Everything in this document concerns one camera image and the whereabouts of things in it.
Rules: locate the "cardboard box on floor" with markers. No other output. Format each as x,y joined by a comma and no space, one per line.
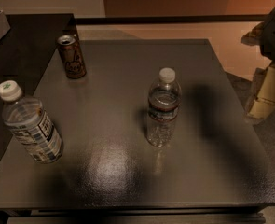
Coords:
261,101

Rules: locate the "dark object right edge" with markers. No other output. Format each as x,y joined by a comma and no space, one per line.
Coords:
263,36

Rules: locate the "brown drink can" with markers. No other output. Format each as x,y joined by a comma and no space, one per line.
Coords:
71,55

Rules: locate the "clear water bottle white cap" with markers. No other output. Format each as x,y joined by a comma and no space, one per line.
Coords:
164,99

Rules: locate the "labelled plastic bottle white cap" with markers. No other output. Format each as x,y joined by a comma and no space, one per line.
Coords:
28,121

